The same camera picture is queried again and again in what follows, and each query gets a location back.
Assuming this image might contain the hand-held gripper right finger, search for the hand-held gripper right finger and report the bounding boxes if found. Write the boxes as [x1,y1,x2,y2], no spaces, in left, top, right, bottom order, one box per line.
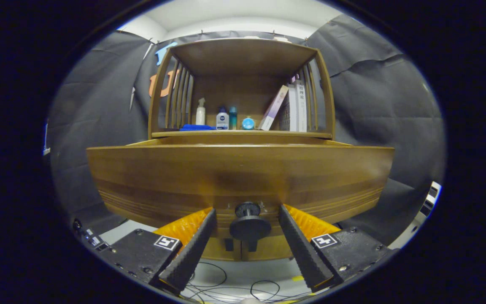
[278,204,392,293]

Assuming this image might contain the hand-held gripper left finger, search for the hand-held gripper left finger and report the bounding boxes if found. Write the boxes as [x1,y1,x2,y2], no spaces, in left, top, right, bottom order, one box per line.
[92,207,217,295]

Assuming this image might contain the black drawer knob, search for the black drawer knob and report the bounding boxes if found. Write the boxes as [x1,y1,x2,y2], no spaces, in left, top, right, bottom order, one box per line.
[229,201,272,242]

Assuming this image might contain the wooden drawer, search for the wooden drawer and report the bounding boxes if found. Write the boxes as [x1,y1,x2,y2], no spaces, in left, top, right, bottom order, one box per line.
[86,138,395,231]

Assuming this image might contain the wooden countertop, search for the wooden countertop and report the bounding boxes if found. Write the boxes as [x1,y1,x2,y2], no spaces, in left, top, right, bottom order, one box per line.
[151,129,333,139]

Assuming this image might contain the wooden cabinet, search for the wooden cabinet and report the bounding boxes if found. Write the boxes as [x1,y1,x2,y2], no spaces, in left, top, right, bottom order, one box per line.
[148,38,336,261]

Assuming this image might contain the patterned cover book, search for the patterned cover book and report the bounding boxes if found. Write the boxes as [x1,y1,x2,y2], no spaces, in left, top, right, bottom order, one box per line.
[280,99,291,131]

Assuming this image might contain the white bottle blue cap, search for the white bottle blue cap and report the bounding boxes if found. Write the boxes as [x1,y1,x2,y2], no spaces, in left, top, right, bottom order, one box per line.
[216,106,230,130]

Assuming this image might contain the white pump bottle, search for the white pump bottle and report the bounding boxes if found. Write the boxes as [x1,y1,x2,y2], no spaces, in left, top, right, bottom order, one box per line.
[195,98,206,125]

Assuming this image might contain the white black striped board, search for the white black striped board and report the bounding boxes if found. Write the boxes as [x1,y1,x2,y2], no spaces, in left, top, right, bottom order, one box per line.
[389,182,442,250]

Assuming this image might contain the white book black lettering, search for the white book black lettering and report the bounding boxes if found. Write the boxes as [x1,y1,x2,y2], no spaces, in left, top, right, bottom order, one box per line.
[295,80,308,132]

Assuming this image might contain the plain white book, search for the plain white book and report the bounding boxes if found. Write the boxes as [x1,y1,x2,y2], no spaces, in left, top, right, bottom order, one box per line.
[289,84,299,132]

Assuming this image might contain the purple white book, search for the purple white book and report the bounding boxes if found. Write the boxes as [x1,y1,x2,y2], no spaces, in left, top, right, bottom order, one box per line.
[259,85,289,131]

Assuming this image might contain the black floor cables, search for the black floor cables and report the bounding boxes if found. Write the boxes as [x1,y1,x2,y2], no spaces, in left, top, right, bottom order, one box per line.
[184,261,311,304]

